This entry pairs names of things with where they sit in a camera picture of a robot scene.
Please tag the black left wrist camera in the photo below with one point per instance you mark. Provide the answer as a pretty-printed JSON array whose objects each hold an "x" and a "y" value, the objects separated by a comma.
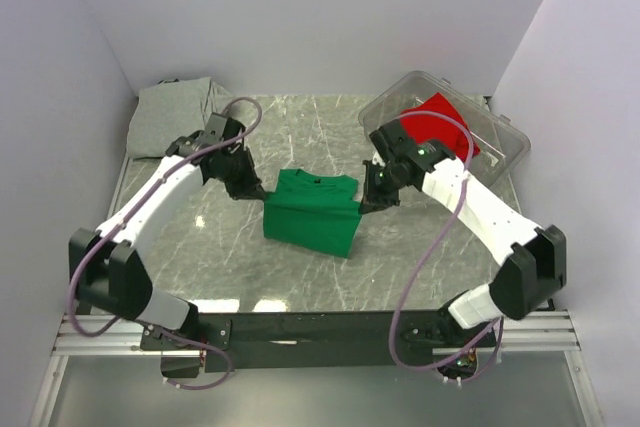
[{"x": 225, "y": 127}]

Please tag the folded grey t shirt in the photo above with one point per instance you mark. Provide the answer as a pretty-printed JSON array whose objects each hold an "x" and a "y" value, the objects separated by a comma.
[{"x": 170, "y": 109}]

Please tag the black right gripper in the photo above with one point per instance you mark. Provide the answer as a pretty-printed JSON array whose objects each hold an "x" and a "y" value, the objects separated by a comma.
[{"x": 373, "y": 200}]

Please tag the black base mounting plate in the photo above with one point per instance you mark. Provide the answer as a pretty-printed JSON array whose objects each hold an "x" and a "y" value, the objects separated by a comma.
[{"x": 331, "y": 339}]

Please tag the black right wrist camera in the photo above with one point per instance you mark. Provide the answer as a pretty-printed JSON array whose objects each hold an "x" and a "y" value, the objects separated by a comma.
[{"x": 391, "y": 140}]

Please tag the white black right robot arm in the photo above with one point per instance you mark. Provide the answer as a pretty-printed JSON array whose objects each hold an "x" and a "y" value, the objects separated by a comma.
[{"x": 532, "y": 260}]

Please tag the green t shirt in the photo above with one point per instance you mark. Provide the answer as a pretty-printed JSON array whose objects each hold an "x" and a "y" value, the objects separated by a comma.
[{"x": 318, "y": 213}]

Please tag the clear plastic bin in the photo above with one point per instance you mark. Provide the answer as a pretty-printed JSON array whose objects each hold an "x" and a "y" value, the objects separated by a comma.
[{"x": 501, "y": 145}]

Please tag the red t shirt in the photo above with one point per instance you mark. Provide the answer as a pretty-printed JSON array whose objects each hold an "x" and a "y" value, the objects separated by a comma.
[{"x": 427, "y": 122}]

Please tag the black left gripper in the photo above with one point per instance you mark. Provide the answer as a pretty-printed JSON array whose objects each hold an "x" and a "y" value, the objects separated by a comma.
[{"x": 250, "y": 187}]

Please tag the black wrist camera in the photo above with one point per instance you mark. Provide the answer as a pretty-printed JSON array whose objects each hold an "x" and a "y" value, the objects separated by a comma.
[
  {"x": 391, "y": 140},
  {"x": 225, "y": 127}
]

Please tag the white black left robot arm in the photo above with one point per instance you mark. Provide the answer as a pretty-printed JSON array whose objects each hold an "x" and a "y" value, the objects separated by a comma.
[{"x": 106, "y": 265}]

